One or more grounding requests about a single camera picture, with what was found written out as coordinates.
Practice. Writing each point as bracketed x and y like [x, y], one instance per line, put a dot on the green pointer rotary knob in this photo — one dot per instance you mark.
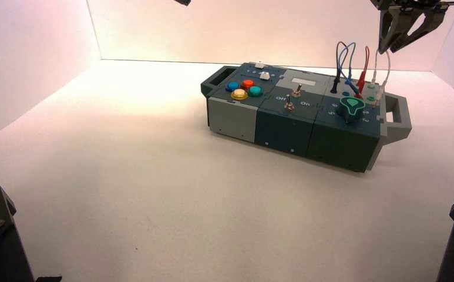
[350, 107]

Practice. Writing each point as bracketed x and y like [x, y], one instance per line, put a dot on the blue dome push button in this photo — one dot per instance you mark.
[233, 86]

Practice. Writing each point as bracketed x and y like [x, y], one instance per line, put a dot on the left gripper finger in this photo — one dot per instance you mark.
[184, 2]

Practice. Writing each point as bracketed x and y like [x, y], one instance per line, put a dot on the modular teal grey control box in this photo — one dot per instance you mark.
[283, 124]

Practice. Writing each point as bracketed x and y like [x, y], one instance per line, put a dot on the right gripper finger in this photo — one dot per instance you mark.
[385, 31]
[429, 23]

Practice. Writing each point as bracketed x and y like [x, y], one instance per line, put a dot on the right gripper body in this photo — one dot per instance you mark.
[417, 3]

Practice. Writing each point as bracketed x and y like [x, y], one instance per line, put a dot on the small white slide switch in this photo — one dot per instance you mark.
[259, 64]

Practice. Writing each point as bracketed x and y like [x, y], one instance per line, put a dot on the orange dome push button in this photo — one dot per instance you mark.
[247, 83]

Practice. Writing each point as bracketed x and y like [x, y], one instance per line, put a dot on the teal dome push button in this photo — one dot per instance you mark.
[255, 91]

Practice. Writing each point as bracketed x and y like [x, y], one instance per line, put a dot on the large white rocker switch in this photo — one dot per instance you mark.
[265, 75]

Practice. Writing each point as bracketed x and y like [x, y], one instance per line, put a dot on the metal toggle switch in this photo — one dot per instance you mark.
[296, 91]
[289, 103]

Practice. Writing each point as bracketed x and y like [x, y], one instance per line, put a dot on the yellow dome push button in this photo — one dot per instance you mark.
[239, 94]

